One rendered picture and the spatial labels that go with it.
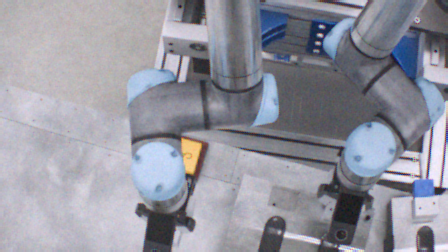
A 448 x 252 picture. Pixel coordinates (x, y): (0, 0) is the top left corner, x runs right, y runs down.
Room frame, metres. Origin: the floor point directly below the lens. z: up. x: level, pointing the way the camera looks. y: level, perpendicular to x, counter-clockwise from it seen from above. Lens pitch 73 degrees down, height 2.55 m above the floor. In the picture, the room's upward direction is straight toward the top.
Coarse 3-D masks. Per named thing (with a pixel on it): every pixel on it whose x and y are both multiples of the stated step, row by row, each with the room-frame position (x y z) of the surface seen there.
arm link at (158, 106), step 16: (144, 80) 0.45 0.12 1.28; (160, 80) 0.45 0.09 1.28; (176, 80) 0.46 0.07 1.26; (128, 96) 0.44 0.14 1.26; (144, 96) 0.43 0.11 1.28; (160, 96) 0.43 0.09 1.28; (176, 96) 0.43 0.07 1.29; (192, 96) 0.43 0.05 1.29; (128, 112) 0.41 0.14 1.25; (144, 112) 0.40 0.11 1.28; (160, 112) 0.40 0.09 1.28; (176, 112) 0.40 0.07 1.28; (192, 112) 0.40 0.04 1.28; (144, 128) 0.38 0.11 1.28; (160, 128) 0.38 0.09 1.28; (176, 128) 0.38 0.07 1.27; (192, 128) 0.39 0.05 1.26
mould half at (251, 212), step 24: (240, 192) 0.38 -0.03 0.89; (264, 192) 0.38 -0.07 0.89; (312, 192) 0.37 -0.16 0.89; (240, 216) 0.33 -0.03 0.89; (264, 216) 0.33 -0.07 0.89; (288, 216) 0.33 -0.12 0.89; (312, 216) 0.33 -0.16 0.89; (360, 216) 0.33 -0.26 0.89; (240, 240) 0.28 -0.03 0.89; (288, 240) 0.28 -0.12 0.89; (312, 240) 0.28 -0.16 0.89; (360, 240) 0.28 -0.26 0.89
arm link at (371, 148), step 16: (368, 128) 0.38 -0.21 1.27; (384, 128) 0.38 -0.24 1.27; (352, 144) 0.36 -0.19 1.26; (368, 144) 0.36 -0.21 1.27; (384, 144) 0.36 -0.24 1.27; (400, 144) 0.37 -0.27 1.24; (352, 160) 0.34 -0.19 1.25; (368, 160) 0.34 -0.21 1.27; (384, 160) 0.34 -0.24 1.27; (352, 176) 0.33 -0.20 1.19; (368, 176) 0.32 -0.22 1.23
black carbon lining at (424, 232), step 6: (420, 228) 0.30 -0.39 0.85; (426, 228) 0.30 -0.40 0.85; (420, 234) 0.29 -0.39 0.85; (426, 234) 0.29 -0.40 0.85; (432, 234) 0.29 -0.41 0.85; (420, 240) 0.28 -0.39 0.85; (426, 240) 0.28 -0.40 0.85; (432, 240) 0.28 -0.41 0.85; (420, 246) 0.27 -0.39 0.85; (426, 246) 0.27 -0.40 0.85; (432, 246) 0.26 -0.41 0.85
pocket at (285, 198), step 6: (276, 186) 0.39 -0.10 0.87; (276, 192) 0.38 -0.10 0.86; (282, 192) 0.38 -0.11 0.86; (288, 192) 0.38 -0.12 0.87; (294, 192) 0.38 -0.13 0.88; (270, 198) 0.37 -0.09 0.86; (276, 198) 0.37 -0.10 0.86; (282, 198) 0.37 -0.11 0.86; (288, 198) 0.37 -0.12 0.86; (294, 198) 0.37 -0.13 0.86; (270, 204) 0.36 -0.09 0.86; (276, 204) 0.36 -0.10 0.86; (282, 204) 0.36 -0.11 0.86; (288, 204) 0.36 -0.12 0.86; (294, 204) 0.36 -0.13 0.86; (294, 210) 0.35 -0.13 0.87
